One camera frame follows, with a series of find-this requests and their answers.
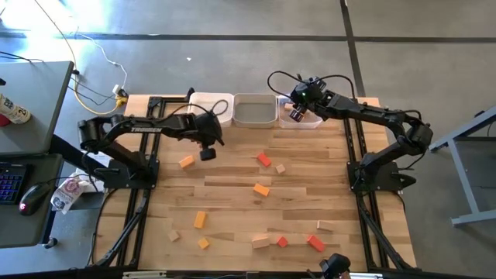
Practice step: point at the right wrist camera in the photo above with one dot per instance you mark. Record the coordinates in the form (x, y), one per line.
(317, 84)

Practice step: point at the white printed bottle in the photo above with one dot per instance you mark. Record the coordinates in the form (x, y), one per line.
(13, 110)

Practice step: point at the small natural wood cube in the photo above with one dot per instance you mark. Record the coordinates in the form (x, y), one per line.
(173, 235)
(280, 168)

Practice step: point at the black computer mouse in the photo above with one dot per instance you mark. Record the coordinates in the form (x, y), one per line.
(34, 197)

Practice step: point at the dark grey desk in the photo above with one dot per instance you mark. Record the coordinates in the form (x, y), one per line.
(23, 228)

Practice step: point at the white plastic bin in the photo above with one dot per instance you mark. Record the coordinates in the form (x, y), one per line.
(201, 101)

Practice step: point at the white metal strip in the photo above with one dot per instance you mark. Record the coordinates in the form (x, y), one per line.
(364, 276)
(143, 275)

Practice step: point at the black desk foot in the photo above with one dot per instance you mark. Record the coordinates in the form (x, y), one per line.
(50, 243)

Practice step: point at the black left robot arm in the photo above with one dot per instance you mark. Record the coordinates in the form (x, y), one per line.
(147, 129)

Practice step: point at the orange rectangular block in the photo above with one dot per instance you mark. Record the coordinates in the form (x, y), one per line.
(187, 161)
(200, 219)
(261, 190)

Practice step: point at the grey plastic bin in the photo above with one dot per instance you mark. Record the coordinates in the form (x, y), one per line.
(253, 112)

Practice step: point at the clear plastic bin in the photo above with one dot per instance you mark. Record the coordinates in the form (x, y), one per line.
(284, 121)

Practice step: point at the light grey desk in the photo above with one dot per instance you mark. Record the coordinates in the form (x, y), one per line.
(35, 104)

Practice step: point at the small red cube block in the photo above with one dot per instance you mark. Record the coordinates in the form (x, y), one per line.
(282, 241)

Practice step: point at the grey-blue table leg frame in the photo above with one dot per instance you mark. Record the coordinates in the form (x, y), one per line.
(463, 182)

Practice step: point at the backlit black keyboard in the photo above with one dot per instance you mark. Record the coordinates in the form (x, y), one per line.
(11, 184)

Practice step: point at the red rectangular block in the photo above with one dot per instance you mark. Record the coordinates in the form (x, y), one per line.
(316, 243)
(264, 159)

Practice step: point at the printed snack packet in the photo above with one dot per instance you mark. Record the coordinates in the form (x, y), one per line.
(66, 195)

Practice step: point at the white power adapter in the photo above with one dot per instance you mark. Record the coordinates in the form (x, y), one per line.
(116, 90)

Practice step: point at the person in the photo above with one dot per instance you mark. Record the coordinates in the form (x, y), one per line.
(334, 265)

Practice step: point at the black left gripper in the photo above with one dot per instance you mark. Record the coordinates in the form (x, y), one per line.
(209, 129)

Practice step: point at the white printed paper bag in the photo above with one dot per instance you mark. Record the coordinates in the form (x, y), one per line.
(100, 159)

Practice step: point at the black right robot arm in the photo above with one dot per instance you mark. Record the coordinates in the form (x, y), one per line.
(368, 112)

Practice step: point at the black aluminium table frame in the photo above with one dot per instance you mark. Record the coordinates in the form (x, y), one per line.
(155, 104)

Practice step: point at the small orange cube block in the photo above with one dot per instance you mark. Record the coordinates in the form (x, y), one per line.
(204, 243)

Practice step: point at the natural wood rectangular block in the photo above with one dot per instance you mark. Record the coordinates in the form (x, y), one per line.
(325, 225)
(260, 242)

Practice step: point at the red round lid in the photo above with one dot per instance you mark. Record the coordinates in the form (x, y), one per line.
(4, 121)

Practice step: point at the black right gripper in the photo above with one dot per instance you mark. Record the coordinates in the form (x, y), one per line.
(308, 98)

